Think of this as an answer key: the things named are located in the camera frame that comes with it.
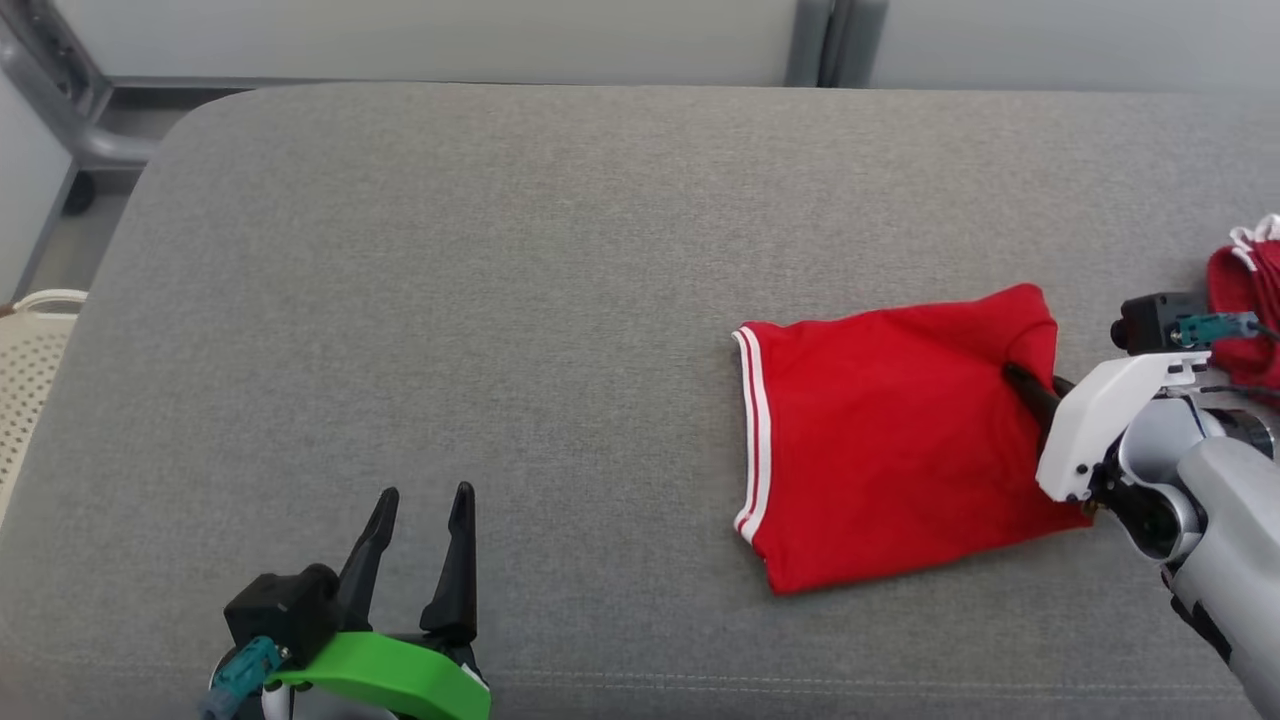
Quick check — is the grey fabric sofa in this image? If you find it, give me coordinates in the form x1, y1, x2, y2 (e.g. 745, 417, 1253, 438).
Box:
0, 83, 1280, 720

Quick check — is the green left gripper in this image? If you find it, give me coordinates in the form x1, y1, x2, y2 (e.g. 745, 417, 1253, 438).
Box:
265, 482, 493, 720

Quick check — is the black cable teal plug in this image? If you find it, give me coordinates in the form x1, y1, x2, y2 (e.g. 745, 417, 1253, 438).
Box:
1175, 312, 1280, 346
200, 637, 286, 720

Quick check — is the grey metal frame post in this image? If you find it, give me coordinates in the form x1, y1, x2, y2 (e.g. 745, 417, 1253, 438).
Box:
785, 0, 889, 88
0, 0, 156, 166

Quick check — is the red white basketball jersey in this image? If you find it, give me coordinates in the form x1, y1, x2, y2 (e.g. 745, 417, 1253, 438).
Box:
732, 284, 1093, 596

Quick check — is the cream perforated laundry basket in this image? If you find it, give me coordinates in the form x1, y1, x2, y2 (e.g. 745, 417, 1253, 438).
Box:
0, 288, 88, 521

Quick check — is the black right cable teal plug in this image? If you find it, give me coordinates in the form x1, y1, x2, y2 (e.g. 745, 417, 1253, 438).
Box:
1175, 312, 1280, 346

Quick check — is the red shorts white stripe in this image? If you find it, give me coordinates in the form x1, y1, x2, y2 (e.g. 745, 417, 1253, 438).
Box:
1205, 213, 1280, 401

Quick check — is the black left cable teal plug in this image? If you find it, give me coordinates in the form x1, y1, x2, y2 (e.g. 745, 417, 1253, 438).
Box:
200, 637, 286, 720

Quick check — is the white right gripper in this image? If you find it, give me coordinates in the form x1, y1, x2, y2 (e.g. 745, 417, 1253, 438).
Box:
1003, 350, 1213, 504

